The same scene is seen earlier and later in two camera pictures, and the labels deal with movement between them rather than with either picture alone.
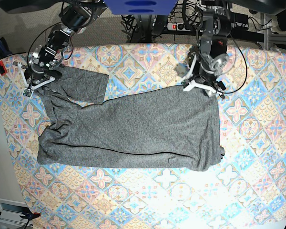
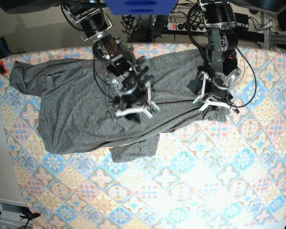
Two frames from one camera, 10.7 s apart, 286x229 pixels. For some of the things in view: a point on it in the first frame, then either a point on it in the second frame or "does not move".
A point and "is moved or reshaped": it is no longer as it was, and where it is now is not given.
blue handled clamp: [4, 50] does not move
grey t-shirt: [175, 130] is moved or reshaped
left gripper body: [34, 78] to [134, 98]
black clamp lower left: [30, 215] does not move
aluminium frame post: [266, 31] does not move
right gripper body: [196, 77] to [219, 96]
